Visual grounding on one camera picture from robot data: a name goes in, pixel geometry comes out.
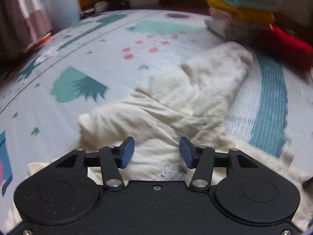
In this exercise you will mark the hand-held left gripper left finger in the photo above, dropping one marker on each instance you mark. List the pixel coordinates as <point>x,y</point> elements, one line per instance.
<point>127,151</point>

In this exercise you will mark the white printed folded garment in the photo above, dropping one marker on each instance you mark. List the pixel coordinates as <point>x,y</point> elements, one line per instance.
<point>227,27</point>

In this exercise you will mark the white crumpled paper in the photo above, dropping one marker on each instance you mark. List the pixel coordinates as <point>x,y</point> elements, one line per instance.
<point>47,53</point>

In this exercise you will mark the white cylindrical bin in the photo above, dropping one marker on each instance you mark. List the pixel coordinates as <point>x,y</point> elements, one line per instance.
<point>61,7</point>

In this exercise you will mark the red padded garment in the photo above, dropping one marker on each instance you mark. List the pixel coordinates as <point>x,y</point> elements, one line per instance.
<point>288,46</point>

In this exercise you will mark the orange round lid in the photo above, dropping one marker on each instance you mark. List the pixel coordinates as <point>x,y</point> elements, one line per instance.
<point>44,39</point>

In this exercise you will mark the yellow folded garment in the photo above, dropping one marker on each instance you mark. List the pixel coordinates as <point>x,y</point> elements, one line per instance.
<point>244,13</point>

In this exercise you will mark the striped pink curtain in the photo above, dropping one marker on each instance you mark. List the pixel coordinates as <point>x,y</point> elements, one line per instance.
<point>22,12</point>

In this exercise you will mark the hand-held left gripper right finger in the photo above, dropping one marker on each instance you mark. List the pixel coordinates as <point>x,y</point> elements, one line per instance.
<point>187,151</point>

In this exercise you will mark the white crumpled cloth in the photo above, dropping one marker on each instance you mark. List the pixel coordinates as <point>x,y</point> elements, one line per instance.
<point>101,6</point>

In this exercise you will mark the cartoon printed play mat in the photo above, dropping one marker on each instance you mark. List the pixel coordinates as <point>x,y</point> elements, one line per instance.
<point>97,61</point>

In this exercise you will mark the cream padded baby jacket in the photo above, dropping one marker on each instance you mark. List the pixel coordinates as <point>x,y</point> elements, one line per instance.
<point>171,107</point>

